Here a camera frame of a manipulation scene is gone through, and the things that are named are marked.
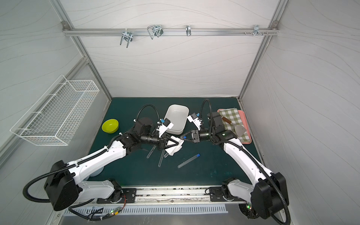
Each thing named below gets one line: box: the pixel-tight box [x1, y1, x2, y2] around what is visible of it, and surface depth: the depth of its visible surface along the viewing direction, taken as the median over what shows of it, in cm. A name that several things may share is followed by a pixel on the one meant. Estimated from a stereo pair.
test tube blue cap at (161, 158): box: [157, 149, 165, 168], surface depth 88 cm
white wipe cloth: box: [165, 135, 185, 157], surface depth 70 cm
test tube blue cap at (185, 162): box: [177, 153, 201, 169], surface depth 86 cm
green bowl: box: [101, 118, 120, 134], surface depth 101 cm
